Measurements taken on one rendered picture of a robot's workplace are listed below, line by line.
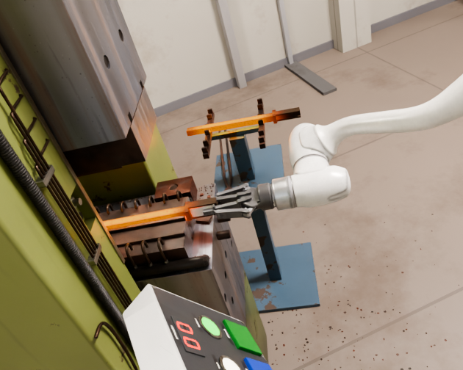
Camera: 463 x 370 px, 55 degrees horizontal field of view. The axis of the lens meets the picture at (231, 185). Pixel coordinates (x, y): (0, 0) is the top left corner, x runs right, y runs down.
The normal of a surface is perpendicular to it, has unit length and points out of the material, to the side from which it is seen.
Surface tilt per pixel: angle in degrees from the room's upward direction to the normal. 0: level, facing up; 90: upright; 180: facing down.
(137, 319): 30
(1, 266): 90
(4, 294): 90
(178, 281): 90
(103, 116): 90
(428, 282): 0
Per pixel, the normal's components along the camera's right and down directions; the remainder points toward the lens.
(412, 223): -0.24, -0.76
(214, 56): 0.33, 0.52
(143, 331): -0.65, -0.44
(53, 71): 0.00, 0.62
